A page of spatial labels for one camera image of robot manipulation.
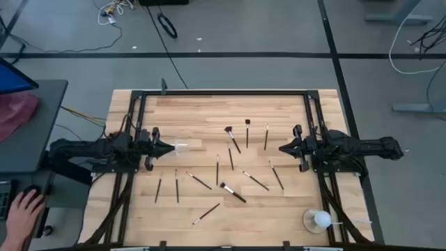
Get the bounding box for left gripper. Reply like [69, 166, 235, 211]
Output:
[137, 126, 176, 172]

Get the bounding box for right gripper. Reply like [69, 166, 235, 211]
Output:
[278, 124, 316, 173]

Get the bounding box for clear acrylic brush organizer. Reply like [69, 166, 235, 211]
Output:
[170, 140, 191, 157]

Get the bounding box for fan makeup brush brown bristles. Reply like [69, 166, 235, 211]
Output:
[224, 125, 242, 155]

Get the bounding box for large makeup brush silver ferrule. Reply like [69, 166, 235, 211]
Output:
[219, 181, 247, 204]

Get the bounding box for thin black brush with lettering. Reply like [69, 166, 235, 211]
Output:
[192, 203, 221, 225]

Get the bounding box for white cup on lid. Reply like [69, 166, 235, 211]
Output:
[302, 208, 333, 234]

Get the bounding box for dark grey desk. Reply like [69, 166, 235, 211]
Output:
[0, 79, 93, 251]

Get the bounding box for grey desk foot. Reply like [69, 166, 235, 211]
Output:
[364, 0, 435, 26]
[392, 100, 446, 114]

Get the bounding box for black computer mouse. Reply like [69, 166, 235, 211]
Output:
[20, 183, 45, 206]

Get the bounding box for black box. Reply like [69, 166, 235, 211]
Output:
[138, 0, 190, 6]

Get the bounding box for pink cloth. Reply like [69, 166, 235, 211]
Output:
[0, 92, 40, 143]

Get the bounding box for person's hand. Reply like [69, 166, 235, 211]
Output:
[3, 197, 46, 251]

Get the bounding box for computer monitor blue screen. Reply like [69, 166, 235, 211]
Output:
[0, 57, 40, 96]

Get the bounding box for black keyboard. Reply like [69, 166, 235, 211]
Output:
[0, 179, 12, 221]

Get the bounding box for long black floor cable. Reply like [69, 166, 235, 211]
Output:
[145, 5, 190, 90]

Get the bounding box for black aluminium table frame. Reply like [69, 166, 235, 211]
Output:
[78, 89, 386, 251]

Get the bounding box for yellow and green cable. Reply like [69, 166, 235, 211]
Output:
[59, 105, 107, 128]

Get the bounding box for white lamp cable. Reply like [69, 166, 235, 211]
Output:
[329, 218, 373, 226]

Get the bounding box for coiled black cable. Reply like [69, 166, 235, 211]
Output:
[156, 12, 178, 39]

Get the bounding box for thin black floor cable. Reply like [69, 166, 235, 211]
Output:
[0, 24, 123, 55]

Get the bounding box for white floor cable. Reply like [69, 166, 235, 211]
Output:
[389, 0, 446, 75]

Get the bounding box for white and yellow cable bundle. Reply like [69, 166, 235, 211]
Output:
[96, 0, 135, 26]

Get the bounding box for black cable bundle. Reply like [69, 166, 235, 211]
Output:
[410, 22, 446, 60]

